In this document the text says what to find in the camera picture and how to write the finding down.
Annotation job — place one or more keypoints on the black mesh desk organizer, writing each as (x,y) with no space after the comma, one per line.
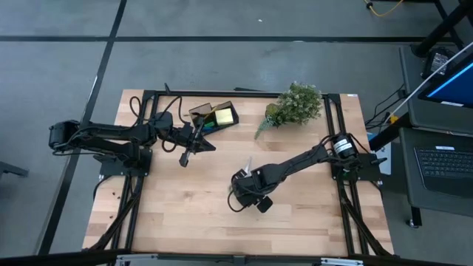
(235,114)

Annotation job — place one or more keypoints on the black metal post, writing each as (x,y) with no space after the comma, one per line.
(439,29)

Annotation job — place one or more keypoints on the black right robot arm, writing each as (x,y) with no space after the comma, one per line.
(303,159)

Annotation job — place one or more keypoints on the grey furniture leg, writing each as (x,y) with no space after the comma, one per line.
(13,170)

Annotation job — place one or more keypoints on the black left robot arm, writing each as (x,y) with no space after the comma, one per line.
(111,133)

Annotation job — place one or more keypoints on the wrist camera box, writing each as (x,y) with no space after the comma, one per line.
(265,205)
(184,158)

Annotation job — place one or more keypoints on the monitor with blue screen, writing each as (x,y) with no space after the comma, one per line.
(454,85)

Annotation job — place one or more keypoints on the yellow pencil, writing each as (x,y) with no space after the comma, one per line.
(211,109)

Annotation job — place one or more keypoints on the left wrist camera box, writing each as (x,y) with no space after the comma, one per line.
(184,158)

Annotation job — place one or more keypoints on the black and silver crossbar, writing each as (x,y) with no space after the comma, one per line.
(236,259)

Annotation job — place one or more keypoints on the trailing succulent potted plant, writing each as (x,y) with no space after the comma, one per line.
(271,114)

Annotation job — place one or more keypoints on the black laptop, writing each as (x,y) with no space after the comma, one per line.
(443,162)

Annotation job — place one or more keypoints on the bushy green potted plant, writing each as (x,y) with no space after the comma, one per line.
(299,103)

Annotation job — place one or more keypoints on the yellow sticky note pad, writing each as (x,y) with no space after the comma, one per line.
(224,117)

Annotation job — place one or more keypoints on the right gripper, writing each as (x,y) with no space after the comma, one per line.
(255,184)

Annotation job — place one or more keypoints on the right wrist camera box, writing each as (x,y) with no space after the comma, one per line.
(265,205)

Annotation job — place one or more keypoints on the blue eraser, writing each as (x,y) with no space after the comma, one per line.
(207,129)

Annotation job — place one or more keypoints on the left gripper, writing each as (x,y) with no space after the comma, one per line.
(186,136)

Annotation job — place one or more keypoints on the black aluminium table frame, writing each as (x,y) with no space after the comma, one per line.
(221,93)

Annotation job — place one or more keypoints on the black desk leg with caster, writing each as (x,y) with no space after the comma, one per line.
(414,216)

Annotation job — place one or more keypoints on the small green pad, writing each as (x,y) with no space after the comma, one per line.
(210,123)

